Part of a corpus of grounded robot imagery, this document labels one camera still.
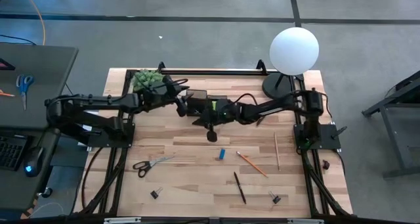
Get silver metal bracket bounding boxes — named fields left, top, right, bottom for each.
left=103, top=217, right=142, bottom=224
left=287, top=218, right=325, bottom=224

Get white globe table lamp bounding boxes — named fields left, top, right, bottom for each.
left=261, top=26, right=320, bottom=101

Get black computer mouse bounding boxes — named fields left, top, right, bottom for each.
left=23, top=146, right=45, bottom=178

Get grey side desk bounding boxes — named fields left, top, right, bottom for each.
left=0, top=43, right=79, bottom=212

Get green potted succulent plant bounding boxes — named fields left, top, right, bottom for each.
left=132, top=69, right=165, bottom=93

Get orange pencil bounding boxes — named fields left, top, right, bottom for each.
left=236, top=151, right=269, bottom=179

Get black keyboard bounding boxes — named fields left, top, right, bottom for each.
left=0, top=135, right=29, bottom=171

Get black aluminium table frame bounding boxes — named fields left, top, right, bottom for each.
left=78, top=60, right=354, bottom=218

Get black floor cable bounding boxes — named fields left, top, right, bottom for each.
left=0, top=34, right=37, bottom=46

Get white cable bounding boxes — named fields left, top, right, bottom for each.
left=28, top=200, right=78, bottom=218

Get orange hanging cable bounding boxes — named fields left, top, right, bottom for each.
left=21, top=0, right=46, bottom=46

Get black triangular desk object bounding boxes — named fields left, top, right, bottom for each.
left=0, top=58, right=16, bottom=71

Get thin wooden stick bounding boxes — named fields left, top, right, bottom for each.
left=274, top=132, right=282, bottom=171

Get blue handled scissors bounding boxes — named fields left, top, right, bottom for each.
left=15, top=74, right=35, bottom=112

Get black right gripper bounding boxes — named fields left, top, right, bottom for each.
left=192, top=98, right=245, bottom=143

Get dark metal side table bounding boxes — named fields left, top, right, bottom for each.
left=362, top=69, right=420, bottom=179

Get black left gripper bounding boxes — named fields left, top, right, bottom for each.
left=153, top=74, right=194, bottom=118

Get black handled scissors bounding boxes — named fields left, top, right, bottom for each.
left=132, top=155, right=175, bottom=179

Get black mesh desk organizer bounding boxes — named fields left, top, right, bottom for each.
left=185, top=89, right=229, bottom=119

